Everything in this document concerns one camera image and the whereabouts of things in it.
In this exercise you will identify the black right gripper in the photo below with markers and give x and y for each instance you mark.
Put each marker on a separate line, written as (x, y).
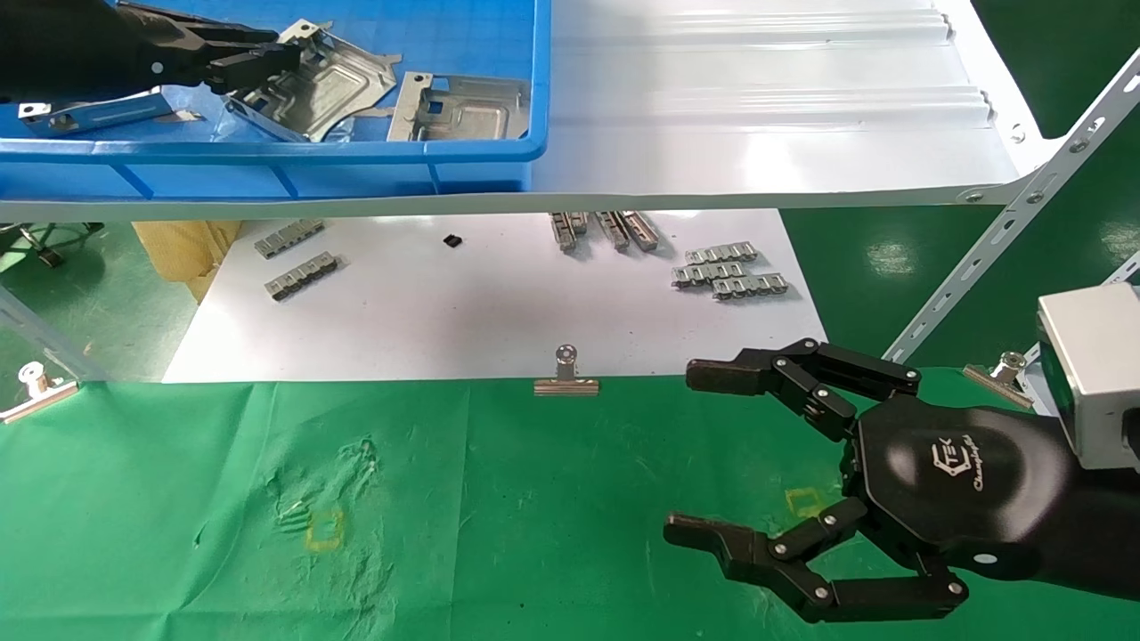
(962, 481)

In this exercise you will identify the black swivel stool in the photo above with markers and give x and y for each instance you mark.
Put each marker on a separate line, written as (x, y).
(44, 254)

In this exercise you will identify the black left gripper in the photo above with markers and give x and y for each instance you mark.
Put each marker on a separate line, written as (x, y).
(71, 44)

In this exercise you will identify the green table cloth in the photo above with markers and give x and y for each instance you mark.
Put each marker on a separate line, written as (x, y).
(534, 534)

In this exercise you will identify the silver binder clip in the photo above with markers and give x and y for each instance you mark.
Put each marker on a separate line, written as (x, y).
(36, 396)
(566, 385)
(997, 383)

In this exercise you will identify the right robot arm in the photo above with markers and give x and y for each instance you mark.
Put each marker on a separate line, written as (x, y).
(1109, 525)

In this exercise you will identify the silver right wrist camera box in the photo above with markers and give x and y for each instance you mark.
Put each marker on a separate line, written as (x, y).
(1100, 374)

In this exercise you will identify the tiny black plastic piece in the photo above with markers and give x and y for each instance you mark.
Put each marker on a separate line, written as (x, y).
(453, 240)

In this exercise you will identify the white metal shelf rack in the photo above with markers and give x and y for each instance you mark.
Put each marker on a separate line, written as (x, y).
(757, 133)

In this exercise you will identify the blue plastic bin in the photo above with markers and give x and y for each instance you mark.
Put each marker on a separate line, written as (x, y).
(356, 169)

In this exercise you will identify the yellow plastic bag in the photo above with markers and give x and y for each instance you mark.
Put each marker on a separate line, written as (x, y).
(183, 254)

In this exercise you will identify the sheet metal bracket part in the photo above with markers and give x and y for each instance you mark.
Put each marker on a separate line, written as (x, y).
(463, 111)
(329, 85)
(89, 111)

